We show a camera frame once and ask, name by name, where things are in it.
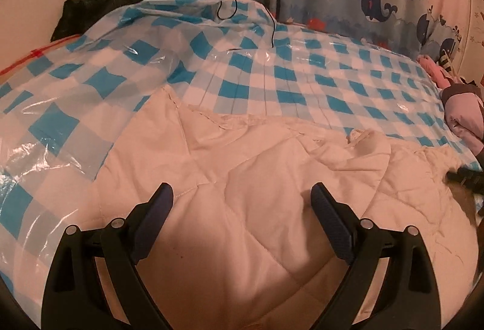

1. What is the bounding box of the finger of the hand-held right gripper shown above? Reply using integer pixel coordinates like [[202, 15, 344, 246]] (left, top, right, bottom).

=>
[[446, 167, 484, 195]]

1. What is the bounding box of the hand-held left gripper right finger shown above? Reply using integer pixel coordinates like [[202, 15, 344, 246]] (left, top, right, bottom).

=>
[[310, 182, 443, 330]]

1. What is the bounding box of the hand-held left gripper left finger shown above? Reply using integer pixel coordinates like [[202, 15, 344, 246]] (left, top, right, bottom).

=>
[[41, 183, 175, 330]]

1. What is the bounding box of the white quilted coat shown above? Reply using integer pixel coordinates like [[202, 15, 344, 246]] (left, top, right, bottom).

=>
[[91, 84, 481, 330]]

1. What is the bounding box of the pink purple quilted pillow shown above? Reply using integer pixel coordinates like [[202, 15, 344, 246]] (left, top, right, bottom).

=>
[[440, 82, 484, 168]]

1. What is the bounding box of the pink plush toy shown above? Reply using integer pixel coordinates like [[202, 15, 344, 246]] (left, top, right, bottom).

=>
[[416, 54, 460, 89]]

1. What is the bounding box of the blue checkered plastic sheet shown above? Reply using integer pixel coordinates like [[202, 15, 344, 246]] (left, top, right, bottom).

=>
[[0, 0, 484, 278]]

